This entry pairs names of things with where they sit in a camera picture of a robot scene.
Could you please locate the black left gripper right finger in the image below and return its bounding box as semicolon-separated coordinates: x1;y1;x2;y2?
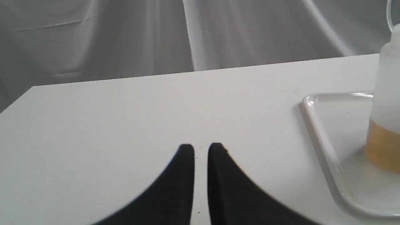
207;143;315;225

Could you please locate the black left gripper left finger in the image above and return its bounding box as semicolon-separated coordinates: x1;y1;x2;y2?
97;144;195;225

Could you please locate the translucent plastic squeeze bottle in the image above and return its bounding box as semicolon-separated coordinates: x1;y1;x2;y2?
364;0;400;174

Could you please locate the white plastic tray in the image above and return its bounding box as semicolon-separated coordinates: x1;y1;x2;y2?
299;92;400;220

